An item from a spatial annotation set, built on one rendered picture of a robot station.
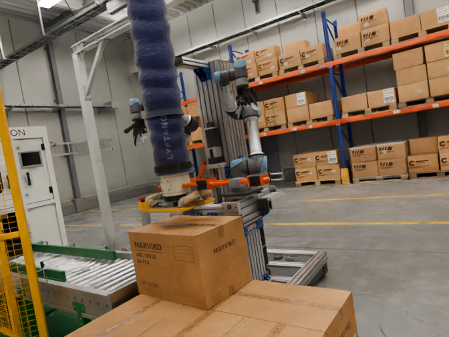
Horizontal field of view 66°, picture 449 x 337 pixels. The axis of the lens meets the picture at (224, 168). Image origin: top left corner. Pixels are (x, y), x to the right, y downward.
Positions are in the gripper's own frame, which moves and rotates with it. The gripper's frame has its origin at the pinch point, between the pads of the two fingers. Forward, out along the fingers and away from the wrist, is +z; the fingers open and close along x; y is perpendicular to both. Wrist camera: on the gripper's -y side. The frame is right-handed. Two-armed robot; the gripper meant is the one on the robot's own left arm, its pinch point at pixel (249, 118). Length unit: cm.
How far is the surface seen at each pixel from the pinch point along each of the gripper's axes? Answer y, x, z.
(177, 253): 56, -26, 68
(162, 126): 44, -33, -2
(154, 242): 54, -44, 63
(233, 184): 42, 8, 35
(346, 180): -665, -122, 141
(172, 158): 42, -30, 17
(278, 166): -802, -359, 101
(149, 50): 44, -32, -45
